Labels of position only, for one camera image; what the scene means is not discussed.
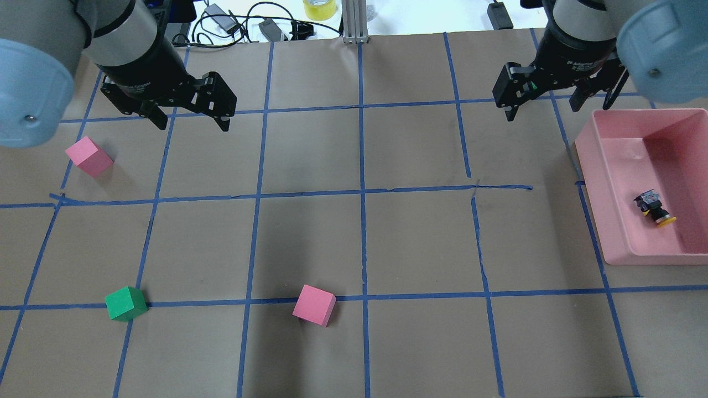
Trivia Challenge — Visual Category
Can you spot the yellow tape roll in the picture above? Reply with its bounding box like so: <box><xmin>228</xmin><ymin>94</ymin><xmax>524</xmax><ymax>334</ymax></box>
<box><xmin>303</xmin><ymin>0</ymin><xmax>337</xmax><ymax>21</ymax></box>

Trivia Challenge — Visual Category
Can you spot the pink cube front centre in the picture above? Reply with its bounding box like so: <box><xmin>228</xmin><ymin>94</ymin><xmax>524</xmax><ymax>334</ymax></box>
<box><xmin>291</xmin><ymin>284</ymin><xmax>337</xmax><ymax>327</ymax></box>

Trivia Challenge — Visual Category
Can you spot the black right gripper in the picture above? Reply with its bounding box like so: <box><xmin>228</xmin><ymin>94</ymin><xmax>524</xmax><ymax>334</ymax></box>
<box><xmin>493</xmin><ymin>25</ymin><xmax>630</xmax><ymax>122</ymax></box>

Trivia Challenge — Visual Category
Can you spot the aluminium frame post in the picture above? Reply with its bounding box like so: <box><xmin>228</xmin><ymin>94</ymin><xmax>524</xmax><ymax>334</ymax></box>
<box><xmin>341</xmin><ymin>0</ymin><xmax>370</xmax><ymax>44</ymax></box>

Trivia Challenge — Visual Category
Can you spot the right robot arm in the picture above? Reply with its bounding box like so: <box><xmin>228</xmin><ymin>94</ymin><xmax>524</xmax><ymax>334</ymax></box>
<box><xmin>492</xmin><ymin>1</ymin><xmax>707</xmax><ymax>121</ymax></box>

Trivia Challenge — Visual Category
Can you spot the pink cube near left arm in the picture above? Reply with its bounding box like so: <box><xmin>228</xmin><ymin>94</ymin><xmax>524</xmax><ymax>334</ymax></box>
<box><xmin>65</xmin><ymin>137</ymin><xmax>114</xmax><ymax>178</ymax></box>

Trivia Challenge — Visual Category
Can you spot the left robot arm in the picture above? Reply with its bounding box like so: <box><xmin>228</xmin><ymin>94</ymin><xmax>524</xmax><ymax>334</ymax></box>
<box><xmin>1</xmin><ymin>1</ymin><xmax>237</xmax><ymax>148</ymax></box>

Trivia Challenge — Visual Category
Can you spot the black power adapter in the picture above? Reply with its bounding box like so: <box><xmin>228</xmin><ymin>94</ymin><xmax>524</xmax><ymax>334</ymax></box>
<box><xmin>258</xmin><ymin>18</ymin><xmax>289</xmax><ymax>42</ymax></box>

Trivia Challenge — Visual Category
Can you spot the green cube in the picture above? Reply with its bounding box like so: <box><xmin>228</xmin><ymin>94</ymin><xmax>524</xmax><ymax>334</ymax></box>
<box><xmin>105</xmin><ymin>286</ymin><xmax>148</xmax><ymax>322</ymax></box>

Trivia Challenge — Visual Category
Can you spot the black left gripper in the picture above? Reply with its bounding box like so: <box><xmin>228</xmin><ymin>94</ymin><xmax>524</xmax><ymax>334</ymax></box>
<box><xmin>97</xmin><ymin>35</ymin><xmax>237</xmax><ymax>133</ymax></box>

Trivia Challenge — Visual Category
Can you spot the pink plastic bin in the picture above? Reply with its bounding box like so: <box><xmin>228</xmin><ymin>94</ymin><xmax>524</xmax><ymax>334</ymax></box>
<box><xmin>575</xmin><ymin>108</ymin><xmax>707</xmax><ymax>265</ymax></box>

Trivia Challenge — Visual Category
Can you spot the yellow push button switch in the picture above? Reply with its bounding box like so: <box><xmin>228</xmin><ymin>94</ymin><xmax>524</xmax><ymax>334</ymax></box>
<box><xmin>634</xmin><ymin>189</ymin><xmax>676</xmax><ymax>227</ymax></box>

